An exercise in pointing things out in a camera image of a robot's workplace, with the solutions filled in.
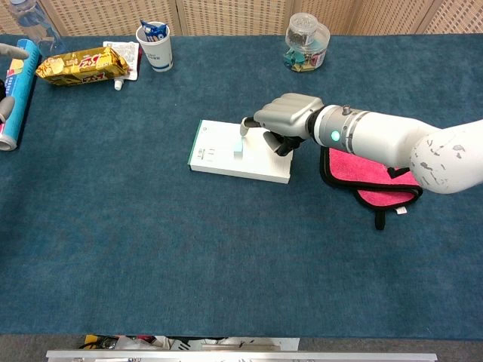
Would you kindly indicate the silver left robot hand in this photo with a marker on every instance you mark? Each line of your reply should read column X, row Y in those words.
column 11, row 51

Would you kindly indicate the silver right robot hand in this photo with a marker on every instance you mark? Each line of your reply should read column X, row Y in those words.
column 287, row 113

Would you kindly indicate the small green paper strip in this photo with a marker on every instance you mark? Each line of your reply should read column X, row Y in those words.
column 237, row 149

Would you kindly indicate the white box green edge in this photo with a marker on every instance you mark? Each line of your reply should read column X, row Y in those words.
column 219, row 151

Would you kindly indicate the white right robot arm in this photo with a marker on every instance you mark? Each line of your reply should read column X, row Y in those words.
column 377, row 132

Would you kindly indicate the clear plastic water bottle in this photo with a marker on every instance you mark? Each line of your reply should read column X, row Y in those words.
column 34, row 22

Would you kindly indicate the blue rolled tube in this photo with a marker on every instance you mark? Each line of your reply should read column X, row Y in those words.
column 22, row 86

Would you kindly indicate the clear jar of binder clips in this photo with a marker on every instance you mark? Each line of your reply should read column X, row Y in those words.
column 305, row 60

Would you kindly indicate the yellow snack bag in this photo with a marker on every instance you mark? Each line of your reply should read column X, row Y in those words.
column 75, row 66

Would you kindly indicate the small clear jar of pins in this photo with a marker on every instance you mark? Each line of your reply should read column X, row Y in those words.
column 302, row 22

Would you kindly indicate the wicker folding screen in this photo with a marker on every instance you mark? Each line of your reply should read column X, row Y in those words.
column 234, row 15

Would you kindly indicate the white spouted pouch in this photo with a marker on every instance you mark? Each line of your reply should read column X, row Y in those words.
column 126, row 51

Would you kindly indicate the pink cloth black trim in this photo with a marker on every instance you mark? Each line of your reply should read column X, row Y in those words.
column 381, row 200

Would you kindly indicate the white paper cup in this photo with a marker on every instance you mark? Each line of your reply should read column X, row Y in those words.
column 160, row 53

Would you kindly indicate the blue snack packet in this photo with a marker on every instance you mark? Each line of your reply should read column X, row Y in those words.
column 152, row 32

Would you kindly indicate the blue felt table mat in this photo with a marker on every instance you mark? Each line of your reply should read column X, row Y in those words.
column 226, row 245

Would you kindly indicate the white plastic bag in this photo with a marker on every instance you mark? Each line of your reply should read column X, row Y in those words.
column 132, row 343

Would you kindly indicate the aluminium profile rail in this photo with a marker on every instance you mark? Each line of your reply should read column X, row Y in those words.
column 241, row 356

